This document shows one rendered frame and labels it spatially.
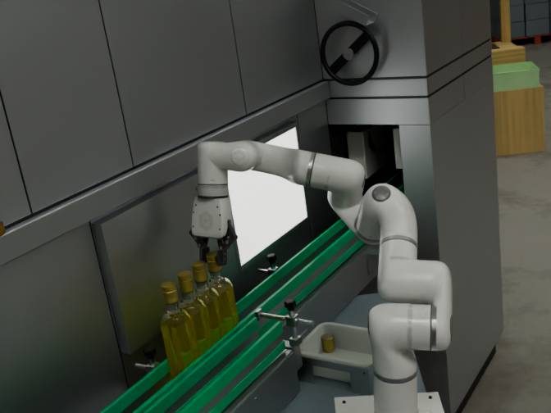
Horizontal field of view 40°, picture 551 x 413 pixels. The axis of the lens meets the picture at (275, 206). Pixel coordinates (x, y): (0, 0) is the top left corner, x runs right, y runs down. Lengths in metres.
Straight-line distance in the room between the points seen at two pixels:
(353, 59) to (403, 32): 0.20
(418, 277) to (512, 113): 4.73
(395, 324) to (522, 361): 1.99
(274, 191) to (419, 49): 0.64
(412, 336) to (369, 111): 1.17
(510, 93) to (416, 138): 3.75
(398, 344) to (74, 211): 0.75
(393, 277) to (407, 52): 1.03
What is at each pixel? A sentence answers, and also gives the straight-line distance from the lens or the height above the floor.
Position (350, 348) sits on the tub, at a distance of 2.13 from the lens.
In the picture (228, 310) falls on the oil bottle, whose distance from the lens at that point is 1.91.
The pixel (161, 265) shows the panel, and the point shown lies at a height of 1.15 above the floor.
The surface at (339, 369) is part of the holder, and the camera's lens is 1.98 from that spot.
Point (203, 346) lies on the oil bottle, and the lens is 1.84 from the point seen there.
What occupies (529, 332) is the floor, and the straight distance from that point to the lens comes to 3.74.
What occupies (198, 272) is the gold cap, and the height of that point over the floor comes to 1.14.
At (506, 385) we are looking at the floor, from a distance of 3.36.
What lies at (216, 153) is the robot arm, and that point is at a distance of 1.80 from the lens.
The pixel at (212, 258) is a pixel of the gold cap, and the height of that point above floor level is 1.16.
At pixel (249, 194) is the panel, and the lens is 2.20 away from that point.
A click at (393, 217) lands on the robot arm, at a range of 1.69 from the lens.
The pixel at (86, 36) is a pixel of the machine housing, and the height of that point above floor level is 1.72.
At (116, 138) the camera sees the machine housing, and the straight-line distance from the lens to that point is 1.81.
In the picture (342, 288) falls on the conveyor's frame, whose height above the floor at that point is 0.82.
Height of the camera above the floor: 1.86
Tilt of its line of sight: 19 degrees down
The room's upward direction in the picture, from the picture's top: 8 degrees counter-clockwise
